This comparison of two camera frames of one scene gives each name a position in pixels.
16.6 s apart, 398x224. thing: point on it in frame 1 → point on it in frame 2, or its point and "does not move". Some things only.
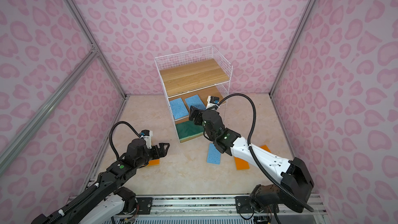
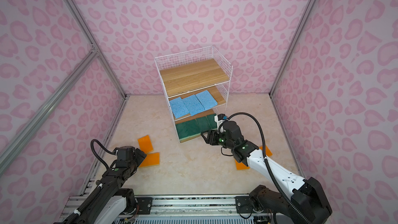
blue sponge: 213,155 → 207,99
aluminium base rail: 222,209 does not move
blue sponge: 196,101 does not move
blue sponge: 179,109 does not move
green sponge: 188,128 does not move
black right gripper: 200,114 → 210,133
